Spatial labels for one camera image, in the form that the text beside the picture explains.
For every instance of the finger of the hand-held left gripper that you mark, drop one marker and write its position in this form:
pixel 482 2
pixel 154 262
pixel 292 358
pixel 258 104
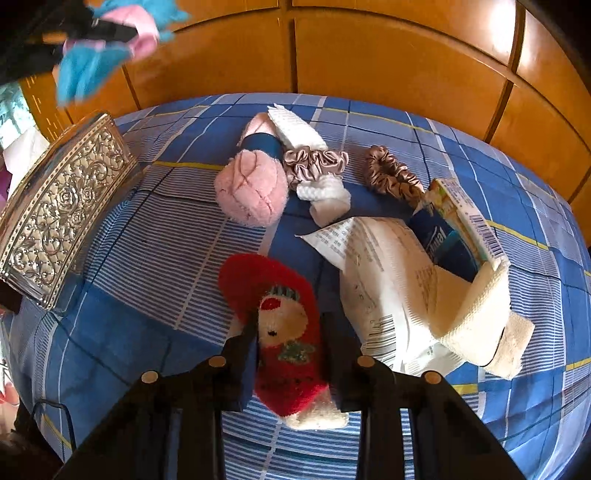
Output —
pixel 113 30

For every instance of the light pink satin scrunchie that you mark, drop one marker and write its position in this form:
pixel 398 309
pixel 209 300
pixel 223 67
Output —
pixel 314 164

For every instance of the cream knitted sock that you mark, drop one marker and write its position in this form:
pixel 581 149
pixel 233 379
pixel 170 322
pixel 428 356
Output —
pixel 475 314

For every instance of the blue plaid bed sheet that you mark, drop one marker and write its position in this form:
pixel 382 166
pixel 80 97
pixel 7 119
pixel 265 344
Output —
pixel 161 258

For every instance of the white ribbed sock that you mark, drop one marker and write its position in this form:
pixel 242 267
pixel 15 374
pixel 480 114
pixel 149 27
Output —
pixel 295 131

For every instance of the blue toothpaste box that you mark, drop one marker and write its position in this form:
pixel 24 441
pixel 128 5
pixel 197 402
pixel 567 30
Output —
pixel 443 240

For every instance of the silver embossed tissue box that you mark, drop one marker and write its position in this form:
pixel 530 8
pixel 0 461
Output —
pixel 69 207

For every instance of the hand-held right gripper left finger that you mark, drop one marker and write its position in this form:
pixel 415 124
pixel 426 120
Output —
pixel 247 369

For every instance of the brown satin scrunchie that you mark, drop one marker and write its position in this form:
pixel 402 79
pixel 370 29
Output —
pixel 401 182

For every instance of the pink fuzzy socks blue band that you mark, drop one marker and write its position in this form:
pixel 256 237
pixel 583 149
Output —
pixel 251 189

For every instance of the white printed paper sheet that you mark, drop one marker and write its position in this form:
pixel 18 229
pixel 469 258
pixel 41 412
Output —
pixel 383 277

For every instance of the blue and pink plush toy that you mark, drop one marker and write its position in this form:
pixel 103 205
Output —
pixel 83 69

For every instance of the red fuzzy christmas sock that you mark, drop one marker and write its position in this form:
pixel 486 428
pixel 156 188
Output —
pixel 286 383

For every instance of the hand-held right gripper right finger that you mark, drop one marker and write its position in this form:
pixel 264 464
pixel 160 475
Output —
pixel 339 369

